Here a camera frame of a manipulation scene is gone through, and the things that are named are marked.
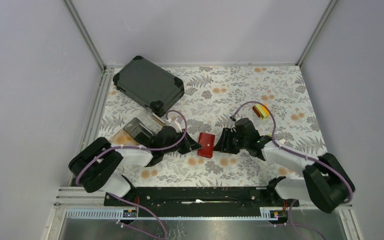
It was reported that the red leather card holder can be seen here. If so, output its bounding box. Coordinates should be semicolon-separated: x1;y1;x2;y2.
197;132;216;159

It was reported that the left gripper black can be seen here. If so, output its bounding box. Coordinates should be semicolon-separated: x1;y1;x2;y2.
162;128;202;155

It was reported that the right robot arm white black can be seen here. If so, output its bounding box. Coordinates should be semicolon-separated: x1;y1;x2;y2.
213;118;356;213

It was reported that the clear acrylic card organizer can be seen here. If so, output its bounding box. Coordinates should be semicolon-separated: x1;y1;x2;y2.
122;110;166;145

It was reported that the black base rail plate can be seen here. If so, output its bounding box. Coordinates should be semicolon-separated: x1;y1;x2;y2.
123;186;300;218

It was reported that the dark grey hard case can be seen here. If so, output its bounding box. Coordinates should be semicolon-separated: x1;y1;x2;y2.
112;55;185;117

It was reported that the wooden block base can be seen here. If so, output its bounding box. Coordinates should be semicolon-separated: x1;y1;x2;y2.
109;129;133;145

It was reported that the floral patterned table mat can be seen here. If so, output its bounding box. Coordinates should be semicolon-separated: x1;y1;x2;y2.
114;65;327;187

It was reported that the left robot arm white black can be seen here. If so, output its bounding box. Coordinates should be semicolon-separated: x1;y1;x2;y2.
68;126;202;193

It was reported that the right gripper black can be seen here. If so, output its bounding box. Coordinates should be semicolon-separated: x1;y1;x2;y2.
212;127;249;155

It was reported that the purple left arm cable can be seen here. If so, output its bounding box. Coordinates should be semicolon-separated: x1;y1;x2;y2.
75;109;189;186

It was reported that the orange green sticky note block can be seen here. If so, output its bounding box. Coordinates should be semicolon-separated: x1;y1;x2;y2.
252;103;271;120

